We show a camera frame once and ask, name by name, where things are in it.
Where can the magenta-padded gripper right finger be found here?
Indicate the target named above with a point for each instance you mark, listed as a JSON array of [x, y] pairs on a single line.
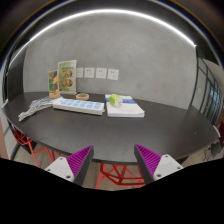
[[165, 166]]

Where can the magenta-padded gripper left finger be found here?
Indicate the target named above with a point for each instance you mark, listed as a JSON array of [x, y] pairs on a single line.
[[64, 168]]

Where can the green and white charger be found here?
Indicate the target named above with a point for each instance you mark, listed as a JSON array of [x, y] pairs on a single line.
[[115, 99]]

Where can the red metal stool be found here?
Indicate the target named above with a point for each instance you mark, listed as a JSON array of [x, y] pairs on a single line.
[[20, 138], [115, 165]]

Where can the white power strip blue sockets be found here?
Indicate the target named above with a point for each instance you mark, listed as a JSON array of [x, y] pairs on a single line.
[[76, 106]]

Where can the white booklet with blue band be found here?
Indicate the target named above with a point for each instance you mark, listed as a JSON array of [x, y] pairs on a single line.
[[128, 108]]

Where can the beige tape roll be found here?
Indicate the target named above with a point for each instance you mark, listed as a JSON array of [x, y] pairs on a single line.
[[82, 99]]

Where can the black-framed glass partition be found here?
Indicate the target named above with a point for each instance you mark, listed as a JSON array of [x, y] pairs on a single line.
[[208, 96]]

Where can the green menu sign stand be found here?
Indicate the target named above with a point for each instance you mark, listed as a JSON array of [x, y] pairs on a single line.
[[66, 76]]

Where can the white ceiling light strip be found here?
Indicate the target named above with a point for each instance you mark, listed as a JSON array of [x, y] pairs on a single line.
[[110, 11]]

